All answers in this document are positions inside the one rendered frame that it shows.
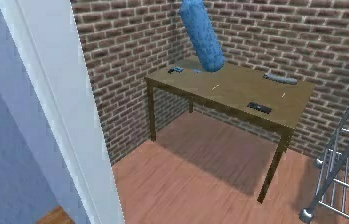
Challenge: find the small blue black object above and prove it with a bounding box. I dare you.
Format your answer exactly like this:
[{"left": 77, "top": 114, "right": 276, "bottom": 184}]
[{"left": 167, "top": 66, "right": 185, "bottom": 75}]

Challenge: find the brown wooden table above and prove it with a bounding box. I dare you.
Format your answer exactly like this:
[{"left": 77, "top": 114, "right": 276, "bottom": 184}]
[{"left": 144, "top": 55, "right": 316, "bottom": 204}]

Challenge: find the tall blue speckled cylinder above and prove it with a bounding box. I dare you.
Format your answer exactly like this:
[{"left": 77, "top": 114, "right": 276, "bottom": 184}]
[{"left": 178, "top": 0, "right": 226, "bottom": 73}]

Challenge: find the black remote control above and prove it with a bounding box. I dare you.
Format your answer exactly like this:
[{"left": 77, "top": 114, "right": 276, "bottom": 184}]
[{"left": 246, "top": 101, "right": 273, "bottom": 115}]

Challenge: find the grey flat elongated object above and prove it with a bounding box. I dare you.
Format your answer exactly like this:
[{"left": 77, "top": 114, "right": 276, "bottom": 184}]
[{"left": 262, "top": 72, "right": 299, "bottom": 86}]

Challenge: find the grey metal rack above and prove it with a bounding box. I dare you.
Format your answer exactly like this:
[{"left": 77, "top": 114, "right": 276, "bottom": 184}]
[{"left": 298, "top": 78, "right": 349, "bottom": 224}]

